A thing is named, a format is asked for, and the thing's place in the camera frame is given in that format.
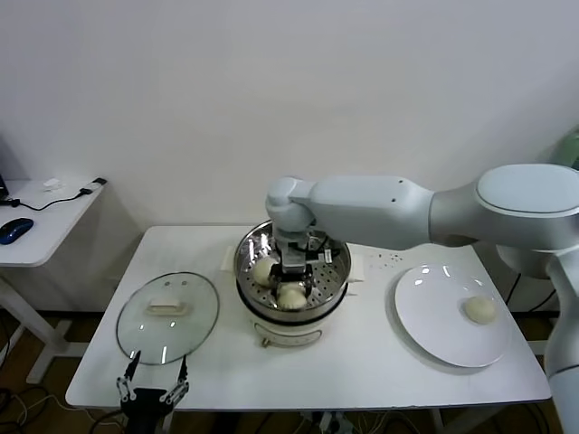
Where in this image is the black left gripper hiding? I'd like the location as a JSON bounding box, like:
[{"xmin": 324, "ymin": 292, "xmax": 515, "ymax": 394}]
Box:
[{"xmin": 115, "ymin": 351, "xmax": 191, "ymax": 434}]

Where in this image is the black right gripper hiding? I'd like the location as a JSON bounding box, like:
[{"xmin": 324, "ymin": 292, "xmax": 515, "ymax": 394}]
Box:
[{"xmin": 270, "ymin": 245, "xmax": 317, "ymax": 297}]

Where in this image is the white steamed baozi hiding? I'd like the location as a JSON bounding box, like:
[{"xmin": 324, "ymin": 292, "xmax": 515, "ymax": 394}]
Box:
[
  {"xmin": 251, "ymin": 258, "xmax": 278, "ymax": 287},
  {"xmin": 275, "ymin": 288, "xmax": 308, "ymax": 313},
  {"xmin": 461, "ymin": 296, "xmax": 498, "ymax": 325}
]

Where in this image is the glass lid with cream handle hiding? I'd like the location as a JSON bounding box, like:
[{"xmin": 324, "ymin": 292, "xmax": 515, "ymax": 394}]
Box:
[{"xmin": 115, "ymin": 271, "xmax": 221, "ymax": 366}]

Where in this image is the stainless steel steamer basket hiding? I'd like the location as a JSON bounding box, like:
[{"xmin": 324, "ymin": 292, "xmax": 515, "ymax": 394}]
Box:
[{"xmin": 233, "ymin": 216, "xmax": 353, "ymax": 317}]

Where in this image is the cream electric cooker base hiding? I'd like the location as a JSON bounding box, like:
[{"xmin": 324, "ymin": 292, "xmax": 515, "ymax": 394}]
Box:
[{"xmin": 220, "ymin": 246, "xmax": 365, "ymax": 350}]

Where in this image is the white round plate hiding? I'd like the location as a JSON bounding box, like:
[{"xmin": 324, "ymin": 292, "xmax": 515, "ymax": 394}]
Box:
[{"xmin": 393, "ymin": 264, "xmax": 512, "ymax": 368}]

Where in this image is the white power strip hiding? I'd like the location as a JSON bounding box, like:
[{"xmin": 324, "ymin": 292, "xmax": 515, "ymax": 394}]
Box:
[{"xmin": 316, "ymin": 411, "xmax": 358, "ymax": 434}]

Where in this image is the white side desk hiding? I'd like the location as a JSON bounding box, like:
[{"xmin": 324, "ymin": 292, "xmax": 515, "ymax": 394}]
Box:
[{"xmin": 0, "ymin": 180, "xmax": 109, "ymax": 385}]

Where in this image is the blue computer mouse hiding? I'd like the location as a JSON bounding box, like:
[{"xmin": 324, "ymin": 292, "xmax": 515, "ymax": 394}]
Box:
[{"xmin": 0, "ymin": 218, "xmax": 35, "ymax": 247}]

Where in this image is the black laptop computer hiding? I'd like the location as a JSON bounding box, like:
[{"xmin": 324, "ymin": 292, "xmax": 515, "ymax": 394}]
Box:
[{"xmin": 0, "ymin": 135, "xmax": 11, "ymax": 203}]

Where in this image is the mint green appliance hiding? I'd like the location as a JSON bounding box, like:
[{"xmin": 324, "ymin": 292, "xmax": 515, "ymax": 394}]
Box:
[{"xmin": 549, "ymin": 127, "xmax": 579, "ymax": 171}]

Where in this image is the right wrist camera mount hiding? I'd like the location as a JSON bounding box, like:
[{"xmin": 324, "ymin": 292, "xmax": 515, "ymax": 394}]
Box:
[{"xmin": 307, "ymin": 233, "xmax": 341, "ymax": 266}]

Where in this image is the black cable with adapter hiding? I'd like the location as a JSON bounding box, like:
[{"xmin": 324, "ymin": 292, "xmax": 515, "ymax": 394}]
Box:
[{"xmin": 0, "ymin": 178, "xmax": 109, "ymax": 212}]

